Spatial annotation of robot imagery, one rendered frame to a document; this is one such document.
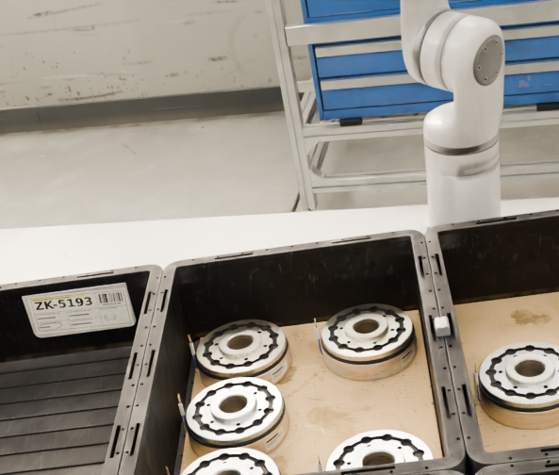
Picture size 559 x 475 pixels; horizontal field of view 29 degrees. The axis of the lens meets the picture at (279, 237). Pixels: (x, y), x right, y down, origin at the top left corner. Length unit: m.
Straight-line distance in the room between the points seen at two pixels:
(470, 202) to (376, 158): 2.20
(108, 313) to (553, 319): 0.51
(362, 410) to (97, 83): 3.18
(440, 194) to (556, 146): 2.15
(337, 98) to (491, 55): 1.79
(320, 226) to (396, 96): 1.32
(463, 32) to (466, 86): 0.06
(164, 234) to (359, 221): 0.33
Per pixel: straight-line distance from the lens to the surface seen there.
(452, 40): 1.26
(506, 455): 0.91
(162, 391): 1.10
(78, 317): 1.30
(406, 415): 1.12
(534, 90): 3.00
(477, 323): 1.24
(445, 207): 1.36
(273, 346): 1.20
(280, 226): 1.76
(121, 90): 4.18
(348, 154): 3.60
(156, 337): 1.13
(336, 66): 3.01
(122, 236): 1.84
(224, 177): 3.59
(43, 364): 1.33
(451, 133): 1.30
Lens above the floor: 1.54
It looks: 29 degrees down
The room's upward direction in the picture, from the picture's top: 11 degrees counter-clockwise
